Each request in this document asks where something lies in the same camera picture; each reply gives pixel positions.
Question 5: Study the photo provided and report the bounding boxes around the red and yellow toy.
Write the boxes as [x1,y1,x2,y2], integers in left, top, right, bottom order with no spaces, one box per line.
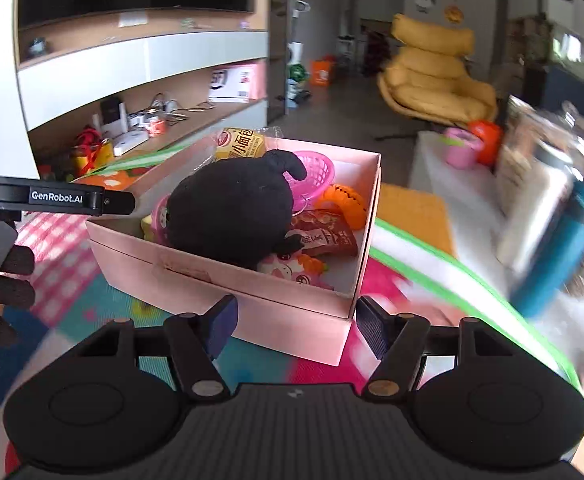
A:
[69,127,116,176]

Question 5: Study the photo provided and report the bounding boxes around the pink soft animal toy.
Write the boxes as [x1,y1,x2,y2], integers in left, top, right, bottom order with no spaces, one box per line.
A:
[257,252,335,291]

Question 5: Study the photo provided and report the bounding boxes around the white coffee table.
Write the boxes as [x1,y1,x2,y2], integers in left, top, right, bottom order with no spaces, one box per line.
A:
[408,130,527,261]

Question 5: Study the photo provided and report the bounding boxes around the orange bucket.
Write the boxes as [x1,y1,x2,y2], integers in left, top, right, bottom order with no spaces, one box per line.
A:
[310,58,334,86]

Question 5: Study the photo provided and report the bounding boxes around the clear snack bags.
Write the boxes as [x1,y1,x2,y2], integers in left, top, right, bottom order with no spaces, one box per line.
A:
[494,94,540,187]

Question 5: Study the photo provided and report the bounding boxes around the orange ball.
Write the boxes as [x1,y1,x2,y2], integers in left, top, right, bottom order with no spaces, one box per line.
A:
[466,119,504,166]

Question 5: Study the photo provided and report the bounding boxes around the orange plastic toy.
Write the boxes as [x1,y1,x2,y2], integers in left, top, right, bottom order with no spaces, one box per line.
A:
[314,183,365,231]

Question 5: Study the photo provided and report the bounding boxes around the white wooden wall shelf unit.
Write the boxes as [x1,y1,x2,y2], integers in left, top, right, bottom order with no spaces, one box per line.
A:
[14,0,273,181]

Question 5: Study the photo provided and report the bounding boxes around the yellow snack packet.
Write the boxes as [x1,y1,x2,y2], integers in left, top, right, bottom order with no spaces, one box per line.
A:
[214,127,268,162]

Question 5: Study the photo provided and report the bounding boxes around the pink round cartoon tin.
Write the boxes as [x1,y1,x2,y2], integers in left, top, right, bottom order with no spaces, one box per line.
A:
[141,194,173,247]

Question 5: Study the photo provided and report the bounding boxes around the colourful printed play mat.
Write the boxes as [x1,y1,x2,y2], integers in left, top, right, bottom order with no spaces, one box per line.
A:
[0,142,584,480]

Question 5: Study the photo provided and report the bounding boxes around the black router box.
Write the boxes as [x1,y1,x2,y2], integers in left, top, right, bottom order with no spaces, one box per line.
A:
[99,97,123,134]

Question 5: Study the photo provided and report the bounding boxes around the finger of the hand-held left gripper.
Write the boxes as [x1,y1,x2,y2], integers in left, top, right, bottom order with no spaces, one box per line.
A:
[103,187,137,217]

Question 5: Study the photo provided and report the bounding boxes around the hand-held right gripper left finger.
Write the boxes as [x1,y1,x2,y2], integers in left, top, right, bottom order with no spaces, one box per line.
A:
[78,294,239,400]

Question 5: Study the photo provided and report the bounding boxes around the pink cardboard box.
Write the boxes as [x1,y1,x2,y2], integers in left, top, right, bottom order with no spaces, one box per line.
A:
[84,135,383,367]

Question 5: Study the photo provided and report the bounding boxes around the tangle of cables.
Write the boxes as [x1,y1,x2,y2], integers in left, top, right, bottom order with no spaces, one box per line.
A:
[127,92,218,126]

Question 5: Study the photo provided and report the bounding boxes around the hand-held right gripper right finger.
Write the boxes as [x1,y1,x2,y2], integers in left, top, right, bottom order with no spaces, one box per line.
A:
[355,295,516,402]

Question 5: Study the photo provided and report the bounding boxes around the pink plastic toy basket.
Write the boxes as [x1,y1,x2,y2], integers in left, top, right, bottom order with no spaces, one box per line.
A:
[284,149,337,214]

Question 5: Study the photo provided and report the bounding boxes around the black plush toy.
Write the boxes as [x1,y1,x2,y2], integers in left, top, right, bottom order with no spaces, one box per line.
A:
[165,148,309,269]

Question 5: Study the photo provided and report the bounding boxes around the pink cup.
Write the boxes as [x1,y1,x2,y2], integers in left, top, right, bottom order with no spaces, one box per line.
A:
[442,127,485,169]

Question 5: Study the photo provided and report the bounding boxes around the yellow padded armchair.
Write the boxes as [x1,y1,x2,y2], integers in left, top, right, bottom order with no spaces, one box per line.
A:
[376,12,499,126]

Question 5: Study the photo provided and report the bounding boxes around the white box with red print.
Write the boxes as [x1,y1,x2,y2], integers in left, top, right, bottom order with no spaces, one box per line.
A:
[207,64,268,104]

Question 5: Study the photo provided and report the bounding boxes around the person's left hand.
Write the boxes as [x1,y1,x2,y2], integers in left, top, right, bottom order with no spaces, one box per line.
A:
[0,219,37,347]

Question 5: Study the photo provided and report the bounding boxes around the teal bottle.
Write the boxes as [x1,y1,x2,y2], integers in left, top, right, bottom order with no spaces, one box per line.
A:
[508,179,584,319]

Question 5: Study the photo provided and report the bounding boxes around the brown snack packet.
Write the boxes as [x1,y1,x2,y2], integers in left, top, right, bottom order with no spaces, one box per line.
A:
[286,209,359,259]

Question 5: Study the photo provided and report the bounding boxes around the white power strip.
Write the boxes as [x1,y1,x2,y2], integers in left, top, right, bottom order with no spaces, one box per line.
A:
[113,129,151,156]

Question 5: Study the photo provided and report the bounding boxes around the dark patterned cloth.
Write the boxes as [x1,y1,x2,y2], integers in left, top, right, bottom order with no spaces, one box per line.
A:
[362,29,395,76]

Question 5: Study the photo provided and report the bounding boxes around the silver white bottle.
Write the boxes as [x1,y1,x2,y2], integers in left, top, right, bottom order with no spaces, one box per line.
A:
[496,142,577,271]

